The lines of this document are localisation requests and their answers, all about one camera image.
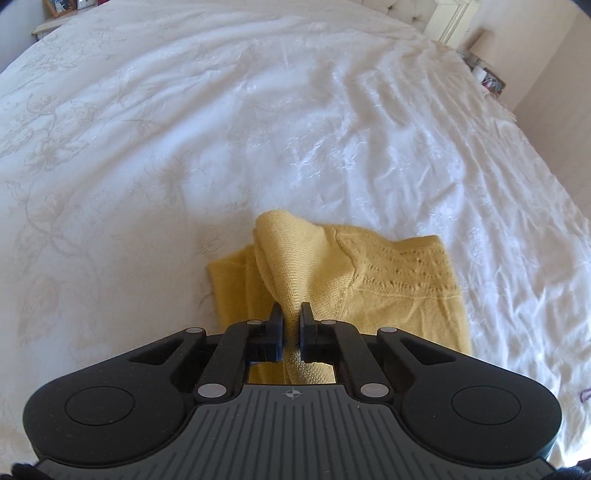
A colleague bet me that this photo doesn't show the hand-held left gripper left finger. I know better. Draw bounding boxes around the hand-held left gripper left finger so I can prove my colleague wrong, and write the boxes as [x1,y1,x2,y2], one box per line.
[124,302,284,402]

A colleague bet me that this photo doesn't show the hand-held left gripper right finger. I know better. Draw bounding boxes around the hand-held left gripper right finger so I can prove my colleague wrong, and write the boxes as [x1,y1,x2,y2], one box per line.
[299,302,462,402]

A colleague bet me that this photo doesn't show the yellow knitted sweater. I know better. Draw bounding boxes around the yellow knitted sweater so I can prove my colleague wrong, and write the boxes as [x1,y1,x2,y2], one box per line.
[206,210,472,386]

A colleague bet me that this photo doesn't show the white floral bedspread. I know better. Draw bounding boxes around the white floral bedspread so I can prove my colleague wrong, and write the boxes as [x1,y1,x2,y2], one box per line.
[0,0,591,476]

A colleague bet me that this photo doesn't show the small framed photo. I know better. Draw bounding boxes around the small framed photo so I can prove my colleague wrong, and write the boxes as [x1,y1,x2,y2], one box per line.
[480,69,507,96]

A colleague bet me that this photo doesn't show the white bedside table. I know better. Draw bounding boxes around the white bedside table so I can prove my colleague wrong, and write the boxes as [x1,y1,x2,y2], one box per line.
[31,7,100,41]

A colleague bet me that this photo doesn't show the wooden picture frame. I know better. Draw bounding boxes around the wooden picture frame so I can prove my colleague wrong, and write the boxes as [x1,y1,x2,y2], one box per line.
[43,0,77,19]

